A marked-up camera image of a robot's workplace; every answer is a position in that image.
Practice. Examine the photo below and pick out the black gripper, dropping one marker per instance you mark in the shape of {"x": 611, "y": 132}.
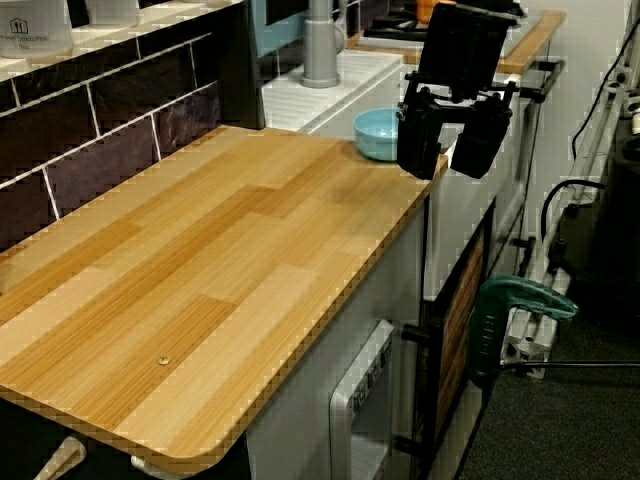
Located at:
{"x": 462, "y": 50}

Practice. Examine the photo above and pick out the light blue bowl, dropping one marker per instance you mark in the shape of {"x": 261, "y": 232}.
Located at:
{"x": 376, "y": 135}

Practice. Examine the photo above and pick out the black towel bar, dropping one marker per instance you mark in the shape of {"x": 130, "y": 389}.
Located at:
{"x": 547, "y": 80}

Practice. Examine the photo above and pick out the black toy stove top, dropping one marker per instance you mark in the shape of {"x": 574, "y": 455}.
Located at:
{"x": 395, "y": 27}

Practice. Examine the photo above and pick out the orange toy item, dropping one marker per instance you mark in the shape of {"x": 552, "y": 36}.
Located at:
{"x": 426, "y": 10}

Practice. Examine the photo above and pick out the grey toy faucet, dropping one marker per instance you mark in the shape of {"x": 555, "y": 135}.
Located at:
{"x": 320, "y": 45}

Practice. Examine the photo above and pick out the black framed wooden panel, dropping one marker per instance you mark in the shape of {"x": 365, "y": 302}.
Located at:
{"x": 462, "y": 330}

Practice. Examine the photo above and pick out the grey framed appliance door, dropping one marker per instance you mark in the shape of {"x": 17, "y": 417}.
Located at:
{"x": 367, "y": 395}

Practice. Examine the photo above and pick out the white plastic jar with lid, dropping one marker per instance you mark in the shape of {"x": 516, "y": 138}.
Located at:
{"x": 114, "y": 11}
{"x": 35, "y": 30}

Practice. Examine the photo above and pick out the brass screw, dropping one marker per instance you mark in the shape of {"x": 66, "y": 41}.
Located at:
{"x": 163, "y": 359}

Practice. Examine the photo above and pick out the white wooden peg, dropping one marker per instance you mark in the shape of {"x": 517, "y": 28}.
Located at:
{"x": 62, "y": 457}

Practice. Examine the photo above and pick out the aluminium extrusion frame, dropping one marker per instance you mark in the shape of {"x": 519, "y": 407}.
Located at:
{"x": 530, "y": 345}

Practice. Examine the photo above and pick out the black shelf post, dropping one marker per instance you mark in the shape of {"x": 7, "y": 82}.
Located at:
{"x": 239, "y": 65}

